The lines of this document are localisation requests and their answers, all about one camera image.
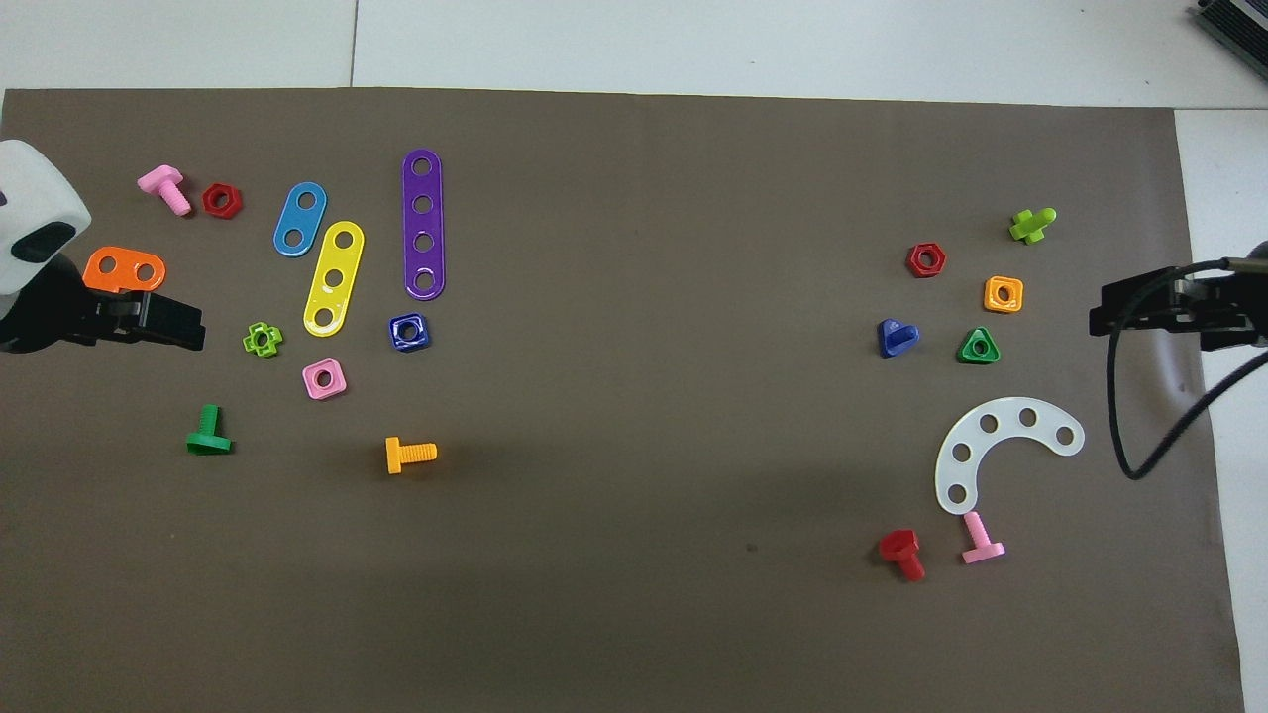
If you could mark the yellow three-hole plate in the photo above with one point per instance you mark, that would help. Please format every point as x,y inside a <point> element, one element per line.
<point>340,259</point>

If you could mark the lime cross nut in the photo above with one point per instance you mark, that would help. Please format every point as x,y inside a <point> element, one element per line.
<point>274,339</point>

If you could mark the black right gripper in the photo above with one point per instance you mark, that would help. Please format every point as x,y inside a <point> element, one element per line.
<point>1233,302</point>

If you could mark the red hexagon nut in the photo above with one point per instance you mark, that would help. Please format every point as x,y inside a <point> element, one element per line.
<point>938,265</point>
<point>235,208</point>

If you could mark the white curved five-hole plate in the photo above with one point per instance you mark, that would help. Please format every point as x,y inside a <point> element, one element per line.
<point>1007,418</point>

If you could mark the green plastic screw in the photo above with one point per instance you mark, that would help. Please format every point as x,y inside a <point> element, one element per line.
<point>208,441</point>

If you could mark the orange plastic screw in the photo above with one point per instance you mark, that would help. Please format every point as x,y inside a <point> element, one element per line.
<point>396,456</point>

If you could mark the blue triangle-head screw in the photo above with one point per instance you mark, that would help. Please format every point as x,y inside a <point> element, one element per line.
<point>892,342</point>

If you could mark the orange square nut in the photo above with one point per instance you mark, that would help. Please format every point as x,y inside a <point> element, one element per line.
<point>991,304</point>

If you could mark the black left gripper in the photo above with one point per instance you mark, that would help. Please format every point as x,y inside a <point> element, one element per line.
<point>50,317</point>

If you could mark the black ribbed device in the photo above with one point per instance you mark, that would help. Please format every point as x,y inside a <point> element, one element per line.
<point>1238,20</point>

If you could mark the brown table mat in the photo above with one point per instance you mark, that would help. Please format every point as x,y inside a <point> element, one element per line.
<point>644,495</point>

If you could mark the orange heart-shaped plate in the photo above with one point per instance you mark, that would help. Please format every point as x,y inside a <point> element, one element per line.
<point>126,280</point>

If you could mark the green triangle nut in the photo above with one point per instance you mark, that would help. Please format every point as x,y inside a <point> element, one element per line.
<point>966,356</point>

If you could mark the red plastic screw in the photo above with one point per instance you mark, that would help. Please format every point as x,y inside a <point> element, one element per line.
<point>899,545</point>

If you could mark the lime cross-head screw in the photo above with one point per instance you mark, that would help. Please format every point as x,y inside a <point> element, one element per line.
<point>1030,228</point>

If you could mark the purple four-hole plate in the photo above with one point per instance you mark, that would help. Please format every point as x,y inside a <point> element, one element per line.
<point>423,186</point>

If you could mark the blue square nut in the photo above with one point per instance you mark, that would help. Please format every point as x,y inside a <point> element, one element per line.
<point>422,343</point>

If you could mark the pink plastic screw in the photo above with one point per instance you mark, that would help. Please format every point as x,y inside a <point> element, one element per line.
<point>981,545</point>
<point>163,182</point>

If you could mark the blue two-hole plate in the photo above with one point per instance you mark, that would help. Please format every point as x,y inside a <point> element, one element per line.
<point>300,219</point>

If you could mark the pink square nut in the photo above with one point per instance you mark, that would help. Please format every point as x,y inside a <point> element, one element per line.
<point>337,389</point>

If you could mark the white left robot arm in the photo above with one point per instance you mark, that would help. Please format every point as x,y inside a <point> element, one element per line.
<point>30,188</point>

